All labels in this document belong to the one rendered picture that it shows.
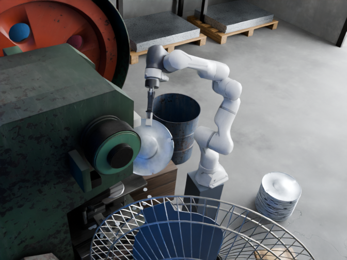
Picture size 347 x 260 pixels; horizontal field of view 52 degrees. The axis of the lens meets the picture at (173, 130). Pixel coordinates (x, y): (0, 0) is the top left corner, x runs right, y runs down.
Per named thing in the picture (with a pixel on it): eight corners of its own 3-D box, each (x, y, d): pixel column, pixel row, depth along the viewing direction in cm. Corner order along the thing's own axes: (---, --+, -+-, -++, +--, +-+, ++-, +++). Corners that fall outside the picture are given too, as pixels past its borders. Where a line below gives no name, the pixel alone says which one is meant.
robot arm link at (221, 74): (244, 65, 200) (228, 63, 215) (218, 61, 193) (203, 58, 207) (237, 98, 205) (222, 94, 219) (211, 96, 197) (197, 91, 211)
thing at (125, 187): (133, 183, 198) (133, 166, 190) (147, 199, 190) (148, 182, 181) (92, 202, 186) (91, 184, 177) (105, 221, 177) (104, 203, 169)
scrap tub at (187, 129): (175, 129, 341) (179, 87, 310) (203, 155, 316) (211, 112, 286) (138, 145, 320) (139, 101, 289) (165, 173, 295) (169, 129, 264)
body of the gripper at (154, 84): (145, 81, 186) (144, 98, 185) (144, 77, 178) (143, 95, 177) (159, 82, 186) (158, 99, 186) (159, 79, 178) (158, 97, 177)
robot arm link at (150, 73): (144, 66, 178) (143, 77, 178) (169, 69, 178) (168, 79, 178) (145, 72, 191) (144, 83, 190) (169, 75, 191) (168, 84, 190)
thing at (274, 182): (254, 177, 267) (254, 176, 266) (284, 168, 277) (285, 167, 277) (277, 206, 247) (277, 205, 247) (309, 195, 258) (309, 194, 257)
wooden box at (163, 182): (152, 167, 298) (153, 136, 276) (174, 199, 274) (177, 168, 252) (107, 183, 281) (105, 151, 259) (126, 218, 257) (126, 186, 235)
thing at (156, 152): (180, 166, 179) (180, 166, 179) (125, 182, 178) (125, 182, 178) (164, 112, 181) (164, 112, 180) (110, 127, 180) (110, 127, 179)
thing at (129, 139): (66, 81, 165) (62, 46, 154) (143, 166, 126) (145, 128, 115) (29, 91, 157) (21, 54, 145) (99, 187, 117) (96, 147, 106)
